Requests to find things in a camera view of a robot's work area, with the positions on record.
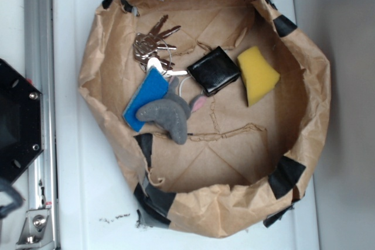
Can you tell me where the black box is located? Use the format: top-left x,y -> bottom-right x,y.
187,46 -> 240,97

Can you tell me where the grey plush toy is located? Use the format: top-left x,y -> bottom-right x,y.
135,77 -> 207,145

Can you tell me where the blue sponge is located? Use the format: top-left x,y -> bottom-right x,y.
123,67 -> 168,132

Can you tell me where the white key tag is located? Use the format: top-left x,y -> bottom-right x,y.
146,57 -> 188,78

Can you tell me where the silver key bunch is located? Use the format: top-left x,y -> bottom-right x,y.
132,15 -> 181,71

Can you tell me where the brown paper bag bin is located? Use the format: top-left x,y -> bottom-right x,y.
79,0 -> 331,238

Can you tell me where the yellow sponge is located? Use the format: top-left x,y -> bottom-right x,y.
237,46 -> 280,107

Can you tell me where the white tray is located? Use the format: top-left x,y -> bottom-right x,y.
53,0 -> 319,249

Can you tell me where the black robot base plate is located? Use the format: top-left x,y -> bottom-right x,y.
1,60 -> 43,183

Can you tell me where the aluminium frame rail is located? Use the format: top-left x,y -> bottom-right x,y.
24,0 -> 60,249

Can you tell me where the metal corner bracket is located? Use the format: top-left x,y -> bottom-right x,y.
16,209 -> 52,249

